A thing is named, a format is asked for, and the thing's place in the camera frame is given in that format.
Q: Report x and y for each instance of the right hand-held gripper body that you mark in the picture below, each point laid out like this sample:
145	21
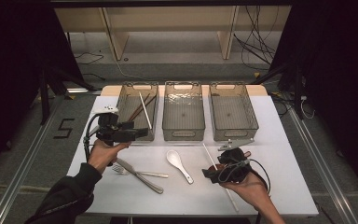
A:
234	157

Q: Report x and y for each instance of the white chopstick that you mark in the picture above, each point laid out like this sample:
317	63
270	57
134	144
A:
207	152
145	110

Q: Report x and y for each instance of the metal floor rail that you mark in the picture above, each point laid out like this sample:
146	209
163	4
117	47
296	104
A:
323	161
18	177

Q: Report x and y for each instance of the smoky clear plastic bin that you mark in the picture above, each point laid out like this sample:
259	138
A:
233	115
129	102
183	118

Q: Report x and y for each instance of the person's left hand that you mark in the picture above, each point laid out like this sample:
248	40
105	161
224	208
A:
102	155

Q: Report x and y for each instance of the black metal stand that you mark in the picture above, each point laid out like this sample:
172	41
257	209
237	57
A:
45	99
296	90

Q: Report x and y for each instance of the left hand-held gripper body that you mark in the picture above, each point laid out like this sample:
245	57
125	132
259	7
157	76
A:
108	130

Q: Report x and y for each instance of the white ceramic spoon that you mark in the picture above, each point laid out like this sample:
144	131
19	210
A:
174	158

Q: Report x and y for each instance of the white table cover sheet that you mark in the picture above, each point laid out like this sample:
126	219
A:
199	199

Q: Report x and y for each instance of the person's right hand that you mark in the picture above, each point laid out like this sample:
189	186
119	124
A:
251	189

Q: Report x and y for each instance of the beige wooden desk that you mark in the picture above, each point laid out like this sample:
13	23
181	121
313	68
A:
167	18

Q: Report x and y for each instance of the black curtain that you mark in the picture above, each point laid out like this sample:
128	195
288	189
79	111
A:
338	77
9	77

